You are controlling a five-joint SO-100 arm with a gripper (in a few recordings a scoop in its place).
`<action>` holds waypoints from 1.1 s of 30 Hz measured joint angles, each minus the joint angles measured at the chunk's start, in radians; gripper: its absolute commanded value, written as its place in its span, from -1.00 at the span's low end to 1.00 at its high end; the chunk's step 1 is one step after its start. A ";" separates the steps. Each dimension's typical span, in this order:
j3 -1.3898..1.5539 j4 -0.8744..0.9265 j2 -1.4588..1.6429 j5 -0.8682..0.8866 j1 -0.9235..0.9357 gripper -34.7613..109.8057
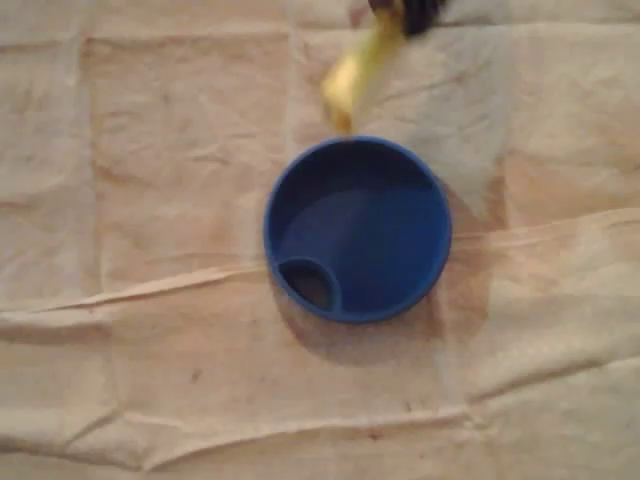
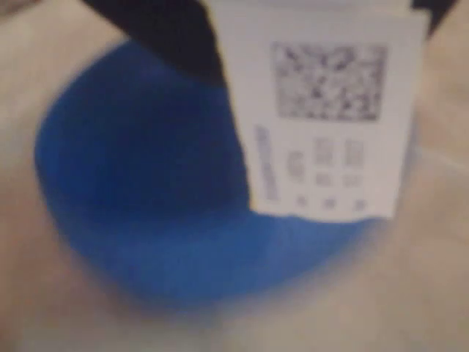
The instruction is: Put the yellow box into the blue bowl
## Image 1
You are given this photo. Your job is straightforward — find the yellow box with red stripes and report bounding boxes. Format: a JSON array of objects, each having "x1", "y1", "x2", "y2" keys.
[{"x1": 319, "y1": 3, "x2": 404, "y2": 134}]

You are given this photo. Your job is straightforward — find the blue round container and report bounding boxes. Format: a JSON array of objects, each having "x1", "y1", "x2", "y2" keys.
[{"x1": 263, "y1": 135, "x2": 454, "y2": 325}]

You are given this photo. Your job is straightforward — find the white creased table cloth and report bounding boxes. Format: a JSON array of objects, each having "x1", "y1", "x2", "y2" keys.
[{"x1": 0, "y1": 0, "x2": 640, "y2": 480}]

